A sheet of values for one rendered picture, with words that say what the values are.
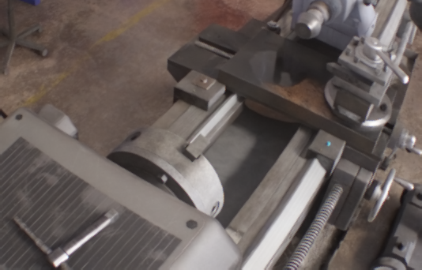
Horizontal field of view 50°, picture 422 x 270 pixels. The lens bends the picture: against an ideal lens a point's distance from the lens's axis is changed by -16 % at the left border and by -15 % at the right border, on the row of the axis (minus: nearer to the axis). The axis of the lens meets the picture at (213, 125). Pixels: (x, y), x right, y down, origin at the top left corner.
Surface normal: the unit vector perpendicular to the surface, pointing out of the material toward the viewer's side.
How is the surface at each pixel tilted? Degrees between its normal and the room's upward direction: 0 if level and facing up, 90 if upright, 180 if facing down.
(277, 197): 0
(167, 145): 4
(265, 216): 0
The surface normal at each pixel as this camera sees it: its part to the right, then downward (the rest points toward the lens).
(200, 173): 0.62, -0.29
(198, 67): 0.09, -0.72
